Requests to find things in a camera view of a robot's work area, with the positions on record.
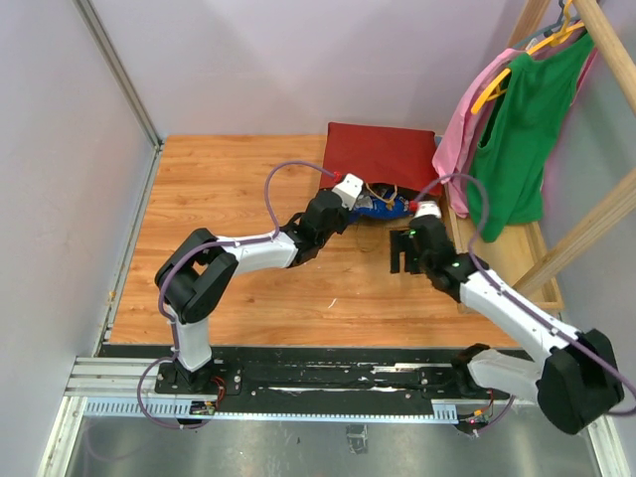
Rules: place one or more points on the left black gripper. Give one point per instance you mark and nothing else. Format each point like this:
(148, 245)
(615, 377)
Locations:
(345, 215)

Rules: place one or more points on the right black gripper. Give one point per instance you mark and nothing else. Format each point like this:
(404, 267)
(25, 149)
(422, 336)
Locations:
(400, 241)

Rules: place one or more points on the blue Doritos chip bag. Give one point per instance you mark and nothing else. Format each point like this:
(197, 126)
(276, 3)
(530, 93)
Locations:
(384, 209)

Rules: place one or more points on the red brown paper bag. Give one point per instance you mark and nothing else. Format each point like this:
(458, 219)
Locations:
(389, 160)

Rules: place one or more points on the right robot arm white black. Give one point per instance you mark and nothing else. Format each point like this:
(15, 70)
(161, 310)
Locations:
(569, 374)

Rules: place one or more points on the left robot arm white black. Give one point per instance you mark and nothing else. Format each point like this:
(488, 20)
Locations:
(193, 280)

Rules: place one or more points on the pink shirt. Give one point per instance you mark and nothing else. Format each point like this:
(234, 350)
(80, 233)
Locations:
(459, 141)

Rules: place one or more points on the wooden clothes rack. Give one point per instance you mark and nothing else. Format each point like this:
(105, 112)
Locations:
(582, 253)

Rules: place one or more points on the green shirt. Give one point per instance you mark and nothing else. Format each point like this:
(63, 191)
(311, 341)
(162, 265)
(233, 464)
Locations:
(521, 133)

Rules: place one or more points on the yellow clothes hanger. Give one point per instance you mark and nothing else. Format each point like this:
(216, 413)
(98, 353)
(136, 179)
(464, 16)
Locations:
(499, 85)

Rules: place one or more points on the grey clothes hanger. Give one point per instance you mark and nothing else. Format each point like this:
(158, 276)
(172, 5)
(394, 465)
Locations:
(556, 25)

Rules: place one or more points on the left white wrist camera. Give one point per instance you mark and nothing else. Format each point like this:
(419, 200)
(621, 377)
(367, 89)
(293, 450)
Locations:
(349, 190)

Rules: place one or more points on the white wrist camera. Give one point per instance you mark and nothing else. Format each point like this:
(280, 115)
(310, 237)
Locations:
(426, 209)
(349, 190)

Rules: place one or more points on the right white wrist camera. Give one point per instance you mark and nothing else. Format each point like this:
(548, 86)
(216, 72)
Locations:
(426, 209)

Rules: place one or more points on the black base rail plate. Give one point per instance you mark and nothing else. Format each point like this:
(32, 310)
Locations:
(360, 385)

